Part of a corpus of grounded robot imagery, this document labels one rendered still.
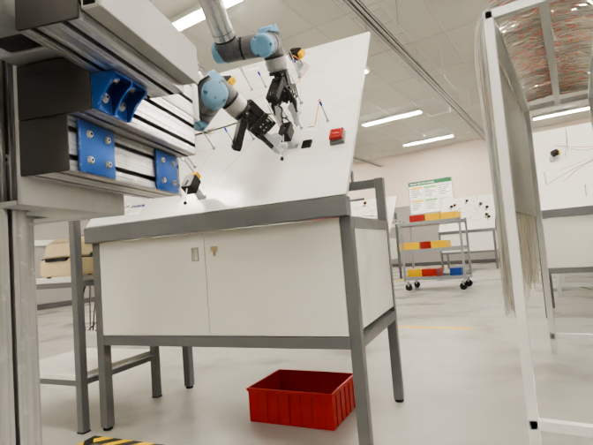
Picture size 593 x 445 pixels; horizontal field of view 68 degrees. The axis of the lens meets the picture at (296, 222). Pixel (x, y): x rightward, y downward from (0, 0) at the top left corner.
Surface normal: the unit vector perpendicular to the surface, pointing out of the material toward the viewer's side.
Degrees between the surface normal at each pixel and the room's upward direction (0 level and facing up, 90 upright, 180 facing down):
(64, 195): 90
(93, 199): 90
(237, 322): 90
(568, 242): 90
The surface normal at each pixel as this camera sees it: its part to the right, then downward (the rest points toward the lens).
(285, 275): -0.40, -0.03
